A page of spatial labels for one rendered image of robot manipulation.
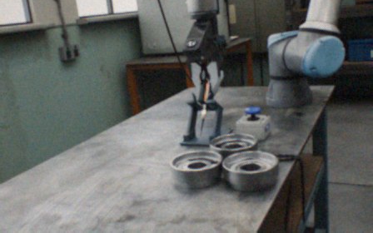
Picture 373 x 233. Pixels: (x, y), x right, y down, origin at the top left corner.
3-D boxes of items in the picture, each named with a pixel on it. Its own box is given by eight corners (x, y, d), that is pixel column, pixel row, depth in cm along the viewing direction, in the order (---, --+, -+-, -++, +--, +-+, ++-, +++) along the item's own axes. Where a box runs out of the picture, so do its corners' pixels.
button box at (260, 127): (264, 141, 98) (263, 121, 97) (236, 140, 101) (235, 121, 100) (272, 131, 105) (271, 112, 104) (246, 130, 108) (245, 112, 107)
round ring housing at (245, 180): (283, 190, 71) (282, 170, 70) (225, 195, 72) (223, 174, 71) (275, 168, 81) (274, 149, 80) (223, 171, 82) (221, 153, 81)
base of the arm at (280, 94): (272, 96, 142) (271, 69, 139) (315, 96, 135) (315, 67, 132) (261, 107, 129) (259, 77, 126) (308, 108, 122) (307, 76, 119)
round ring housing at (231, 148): (203, 165, 87) (201, 147, 86) (223, 148, 96) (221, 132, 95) (248, 170, 82) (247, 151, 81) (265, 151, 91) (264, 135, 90)
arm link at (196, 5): (209, -6, 95) (179, -3, 99) (211, 13, 96) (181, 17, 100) (220, -7, 102) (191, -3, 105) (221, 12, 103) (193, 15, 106)
